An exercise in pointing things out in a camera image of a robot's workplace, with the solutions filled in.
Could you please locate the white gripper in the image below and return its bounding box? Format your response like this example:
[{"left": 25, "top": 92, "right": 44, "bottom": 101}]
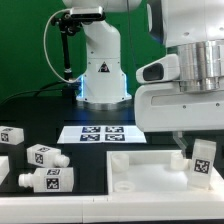
[{"left": 134, "top": 82, "right": 224, "bottom": 156}]

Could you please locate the white square table top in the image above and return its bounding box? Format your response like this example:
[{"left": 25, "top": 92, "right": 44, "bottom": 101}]
[{"left": 107, "top": 150, "right": 224, "bottom": 196}]

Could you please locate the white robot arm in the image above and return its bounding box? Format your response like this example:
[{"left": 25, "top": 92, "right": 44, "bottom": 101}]
[{"left": 63, "top": 0, "right": 224, "bottom": 133}]

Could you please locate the white fiducial marker sheet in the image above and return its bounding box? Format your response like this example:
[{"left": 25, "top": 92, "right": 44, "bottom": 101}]
[{"left": 57, "top": 125, "right": 146, "bottom": 144}]

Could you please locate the white U-shaped obstacle fence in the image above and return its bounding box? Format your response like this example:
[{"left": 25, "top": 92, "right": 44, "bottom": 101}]
[{"left": 0, "top": 152, "right": 224, "bottom": 224}]

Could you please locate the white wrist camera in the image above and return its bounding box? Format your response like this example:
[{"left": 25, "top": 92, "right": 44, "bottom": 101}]
[{"left": 136, "top": 54, "right": 180, "bottom": 84}]

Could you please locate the grey camera cable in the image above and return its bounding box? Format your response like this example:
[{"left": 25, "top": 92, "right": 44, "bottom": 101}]
[{"left": 0, "top": 8, "right": 83, "bottom": 104}]

